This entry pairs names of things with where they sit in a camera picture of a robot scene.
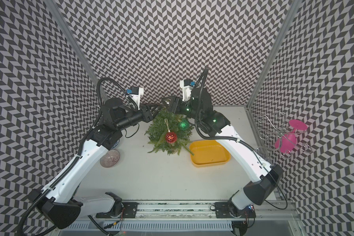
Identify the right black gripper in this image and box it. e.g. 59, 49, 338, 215
162, 95, 203, 121

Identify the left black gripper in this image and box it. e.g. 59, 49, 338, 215
115, 103, 162, 131

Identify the green glitter ball ornament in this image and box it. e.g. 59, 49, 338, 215
178, 119, 190, 131

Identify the red faceted ball ornament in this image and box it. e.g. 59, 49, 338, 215
164, 119, 178, 145

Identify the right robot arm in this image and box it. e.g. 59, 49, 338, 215
161, 88, 283, 218

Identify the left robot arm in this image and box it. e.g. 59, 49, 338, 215
18, 98, 160, 235

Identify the small green christmas tree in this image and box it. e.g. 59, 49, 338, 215
145, 108, 194, 155

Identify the yellow plastic tray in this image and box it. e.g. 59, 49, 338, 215
189, 140, 231, 167

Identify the clear glass cup left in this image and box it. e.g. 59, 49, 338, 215
100, 149, 121, 168

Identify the pink wine glass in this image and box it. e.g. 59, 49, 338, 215
274, 120, 308, 154

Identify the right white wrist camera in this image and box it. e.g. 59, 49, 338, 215
180, 79, 195, 102

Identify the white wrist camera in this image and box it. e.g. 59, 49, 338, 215
126, 86, 144, 111
180, 79, 195, 102

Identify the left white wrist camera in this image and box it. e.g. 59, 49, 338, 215
126, 86, 144, 111

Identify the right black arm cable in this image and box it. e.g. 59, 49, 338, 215
193, 67, 288, 210

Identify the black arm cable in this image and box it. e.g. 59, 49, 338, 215
193, 67, 288, 210
16, 77, 139, 236

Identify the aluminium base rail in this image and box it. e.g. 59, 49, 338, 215
73, 200, 299, 222

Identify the silver wire rack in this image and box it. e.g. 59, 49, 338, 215
256, 112, 313, 159

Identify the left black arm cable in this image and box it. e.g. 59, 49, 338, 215
16, 77, 139, 236

